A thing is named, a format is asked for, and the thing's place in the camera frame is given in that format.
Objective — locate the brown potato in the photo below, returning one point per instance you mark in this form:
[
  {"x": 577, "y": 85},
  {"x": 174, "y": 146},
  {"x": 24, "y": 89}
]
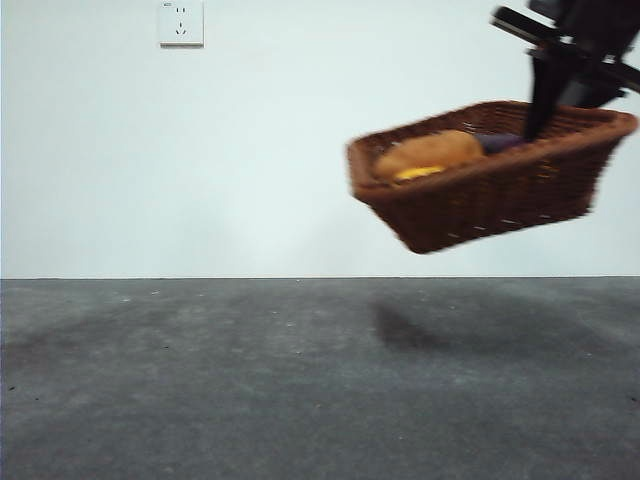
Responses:
[{"x": 430, "y": 150}]

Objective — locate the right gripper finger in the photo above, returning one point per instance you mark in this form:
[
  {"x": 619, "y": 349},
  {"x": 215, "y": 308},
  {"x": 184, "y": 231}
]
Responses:
[
  {"x": 590, "y": 92},
  {"x": 542, "y": 95}
]

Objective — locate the white wall socket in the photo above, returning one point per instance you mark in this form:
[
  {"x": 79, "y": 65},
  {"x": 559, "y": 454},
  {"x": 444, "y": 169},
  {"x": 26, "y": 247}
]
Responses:
[{"x": 182, "y": 24}]

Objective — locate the purple eggplant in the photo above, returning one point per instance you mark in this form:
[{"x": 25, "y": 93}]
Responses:
[{"x": 497, "y": 142}]

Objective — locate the brown wicker basket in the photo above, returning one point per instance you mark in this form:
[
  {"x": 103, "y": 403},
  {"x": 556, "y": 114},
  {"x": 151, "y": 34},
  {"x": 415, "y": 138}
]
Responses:
[{"x": 490, "y": 200}]

